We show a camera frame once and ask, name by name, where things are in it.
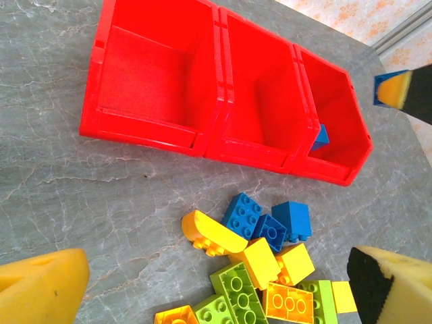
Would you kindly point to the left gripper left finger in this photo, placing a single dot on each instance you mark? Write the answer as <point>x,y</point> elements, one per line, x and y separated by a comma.
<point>40,290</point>

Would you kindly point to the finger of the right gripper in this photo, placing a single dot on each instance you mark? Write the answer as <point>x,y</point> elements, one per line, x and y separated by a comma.
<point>418,94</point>

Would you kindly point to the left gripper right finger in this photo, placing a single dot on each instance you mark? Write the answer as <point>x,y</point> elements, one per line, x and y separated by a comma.
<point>398,293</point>

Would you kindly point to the rounded yellow lego brick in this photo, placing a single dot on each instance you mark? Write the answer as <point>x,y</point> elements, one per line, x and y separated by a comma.
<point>216,233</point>

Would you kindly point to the red plastic bin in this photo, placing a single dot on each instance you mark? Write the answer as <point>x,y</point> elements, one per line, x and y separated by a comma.
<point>256,101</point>
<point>141,77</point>
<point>341,111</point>

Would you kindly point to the long orange lego brick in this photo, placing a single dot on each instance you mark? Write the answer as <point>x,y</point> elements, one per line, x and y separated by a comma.
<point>287,302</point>

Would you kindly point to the long green lego brick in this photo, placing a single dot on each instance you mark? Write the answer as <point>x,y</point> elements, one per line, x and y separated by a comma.
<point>238,293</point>

